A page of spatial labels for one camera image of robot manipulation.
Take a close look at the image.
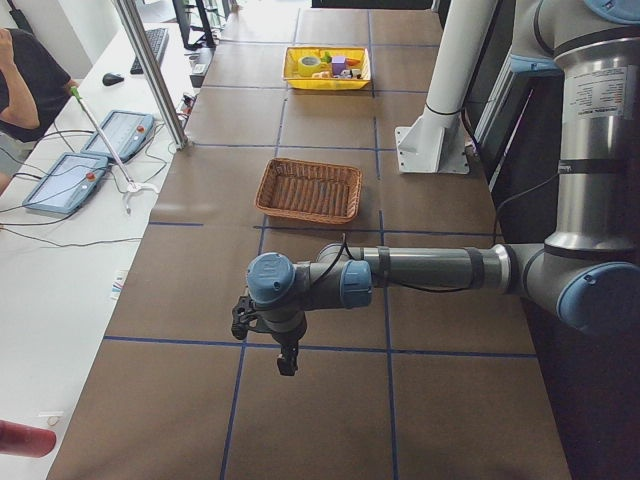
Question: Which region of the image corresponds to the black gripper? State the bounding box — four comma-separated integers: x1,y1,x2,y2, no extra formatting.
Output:
258,308,307,375

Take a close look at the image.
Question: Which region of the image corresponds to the yellow tape roll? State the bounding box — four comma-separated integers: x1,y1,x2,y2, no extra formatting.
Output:
297,55,323,78

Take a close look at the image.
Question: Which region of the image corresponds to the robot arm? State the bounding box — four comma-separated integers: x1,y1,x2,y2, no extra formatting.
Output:
231,1,639,376

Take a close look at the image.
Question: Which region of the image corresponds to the brown wicker basket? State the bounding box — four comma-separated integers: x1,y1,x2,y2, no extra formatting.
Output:
255,158,363,225

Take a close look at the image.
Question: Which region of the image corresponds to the yellow woven basket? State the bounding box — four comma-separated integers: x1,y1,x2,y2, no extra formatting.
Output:
283,46,371,91

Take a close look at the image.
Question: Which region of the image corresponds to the white reacher grabber stick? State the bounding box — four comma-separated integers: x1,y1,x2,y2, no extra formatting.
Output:
71,87,160,214

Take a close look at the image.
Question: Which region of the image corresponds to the far blue teach pendant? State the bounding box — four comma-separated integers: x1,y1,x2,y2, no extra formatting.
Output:
81,110,154,164

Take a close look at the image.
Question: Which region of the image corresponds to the blue teach pendant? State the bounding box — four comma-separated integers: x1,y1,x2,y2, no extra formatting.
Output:
81,110,154,164
22,153,109,215

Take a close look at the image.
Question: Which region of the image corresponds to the near blue teach pendant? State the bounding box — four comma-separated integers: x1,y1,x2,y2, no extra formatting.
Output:
22,153,109,215

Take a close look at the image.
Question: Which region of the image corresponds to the red cylinder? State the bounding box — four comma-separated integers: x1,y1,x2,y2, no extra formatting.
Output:
0,420,57,458

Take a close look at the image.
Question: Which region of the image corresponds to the purple foam cube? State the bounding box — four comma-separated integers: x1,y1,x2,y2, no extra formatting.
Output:
330,55,349,76

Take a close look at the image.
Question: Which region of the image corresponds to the black computer mouse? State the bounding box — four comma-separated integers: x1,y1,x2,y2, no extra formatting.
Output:
102,72,125,86

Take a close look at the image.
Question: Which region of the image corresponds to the black keyboard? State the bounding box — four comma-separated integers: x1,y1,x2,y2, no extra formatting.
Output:
129,27,170,76

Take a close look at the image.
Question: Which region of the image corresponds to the person in black shirt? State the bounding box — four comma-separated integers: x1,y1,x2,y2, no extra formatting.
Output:
0,27,79,196

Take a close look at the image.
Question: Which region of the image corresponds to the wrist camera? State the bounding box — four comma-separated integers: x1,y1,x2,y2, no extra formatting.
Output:
231,295,261,341

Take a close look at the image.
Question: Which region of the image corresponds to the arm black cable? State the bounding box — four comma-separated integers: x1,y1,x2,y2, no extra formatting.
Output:
304,232,476,292

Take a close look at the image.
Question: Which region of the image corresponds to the white camera mast base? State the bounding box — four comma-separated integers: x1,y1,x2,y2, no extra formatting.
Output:
395,0,498,175

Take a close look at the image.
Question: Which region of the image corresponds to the aluminium frame post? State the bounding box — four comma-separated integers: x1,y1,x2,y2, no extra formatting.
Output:
113,0,188,150

